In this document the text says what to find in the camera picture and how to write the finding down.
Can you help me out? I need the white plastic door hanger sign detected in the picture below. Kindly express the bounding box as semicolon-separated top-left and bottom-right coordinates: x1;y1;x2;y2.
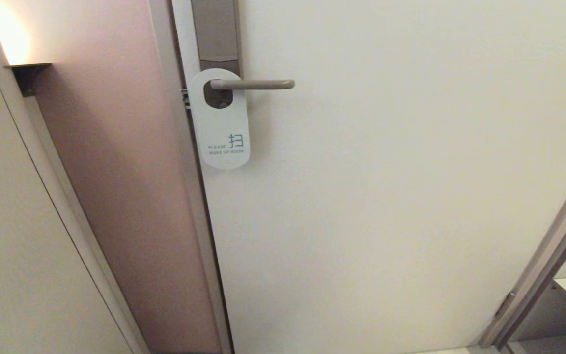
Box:
187;68;251;170

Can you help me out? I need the white room door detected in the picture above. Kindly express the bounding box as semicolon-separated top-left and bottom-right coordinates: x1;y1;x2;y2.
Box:
171;0;566;354

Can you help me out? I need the brown metal door lock plate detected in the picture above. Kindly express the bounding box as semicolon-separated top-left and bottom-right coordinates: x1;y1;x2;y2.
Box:
191;0;242;109

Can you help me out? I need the grey metal hinge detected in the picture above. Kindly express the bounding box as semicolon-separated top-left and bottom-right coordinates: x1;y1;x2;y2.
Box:
495;292;517;318

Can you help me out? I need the grey wardrobe bottom board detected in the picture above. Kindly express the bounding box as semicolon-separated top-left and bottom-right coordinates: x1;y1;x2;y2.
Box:
508;332;566;354

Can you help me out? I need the beige metal door handle lever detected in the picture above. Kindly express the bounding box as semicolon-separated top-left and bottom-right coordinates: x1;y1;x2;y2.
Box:
209;79;296;91

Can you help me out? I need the dark wall light bracket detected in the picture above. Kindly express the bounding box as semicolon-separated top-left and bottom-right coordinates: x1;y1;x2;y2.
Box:
10;63;52;97

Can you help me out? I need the grey wardrobe frame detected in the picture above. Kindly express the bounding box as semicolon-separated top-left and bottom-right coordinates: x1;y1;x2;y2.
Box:
477;143;566;350

